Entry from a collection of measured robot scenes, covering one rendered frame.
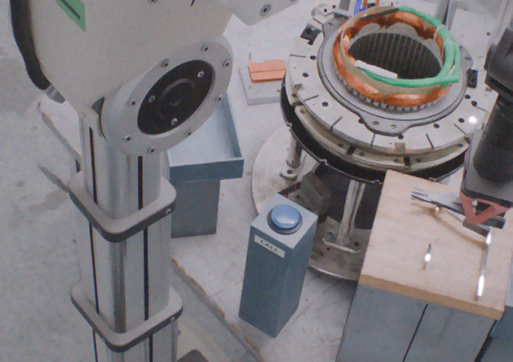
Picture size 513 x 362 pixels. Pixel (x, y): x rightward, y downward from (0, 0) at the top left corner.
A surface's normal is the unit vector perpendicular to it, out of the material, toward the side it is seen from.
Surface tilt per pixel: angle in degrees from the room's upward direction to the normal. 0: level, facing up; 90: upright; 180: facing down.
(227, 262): 0
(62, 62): 90
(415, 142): 0
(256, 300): 90
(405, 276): 0
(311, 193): 90
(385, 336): 90
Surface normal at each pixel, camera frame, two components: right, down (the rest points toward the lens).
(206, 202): 0.19, 0.77
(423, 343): -0.26, 0.73
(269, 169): 0.08, -0.63
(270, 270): -0.54, 0.62
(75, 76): -0.72, 0.52
